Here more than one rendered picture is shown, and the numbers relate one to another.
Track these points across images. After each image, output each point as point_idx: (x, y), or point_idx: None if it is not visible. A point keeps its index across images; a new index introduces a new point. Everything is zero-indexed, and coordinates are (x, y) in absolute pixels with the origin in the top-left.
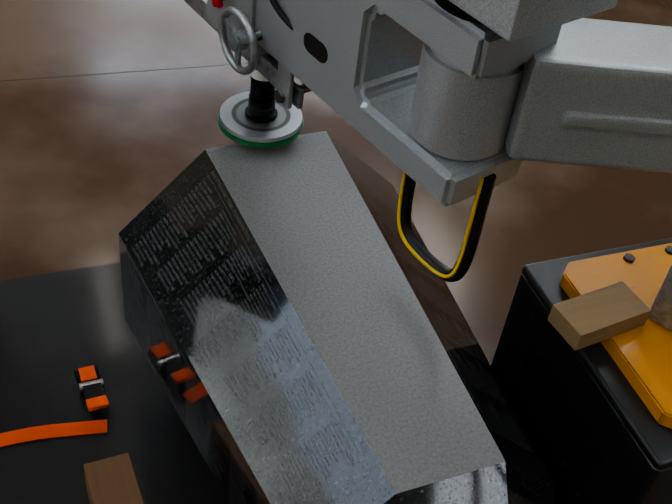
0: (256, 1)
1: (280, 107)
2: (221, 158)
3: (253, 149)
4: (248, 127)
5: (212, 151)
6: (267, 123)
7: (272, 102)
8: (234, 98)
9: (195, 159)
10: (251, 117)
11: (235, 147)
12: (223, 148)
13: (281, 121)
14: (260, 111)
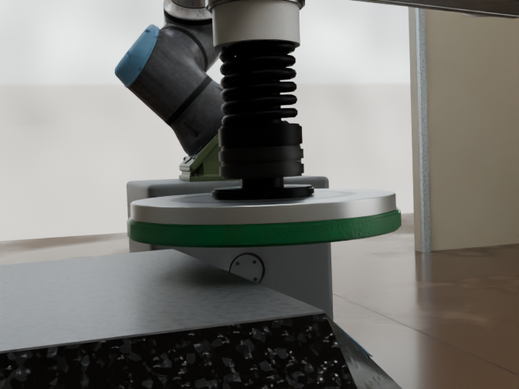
0: None
1: (312, 197)
2: (132, 256)
3: (173, 267)
4: (188, 197)
5: (162, 252)
6: (212, 199)
7: (234, 132)
8: (325, 189)
9: None
10: (226, 187)
11: (181, 258)
12: (175, 255)
13: (228, 201)
14: (218, 160)
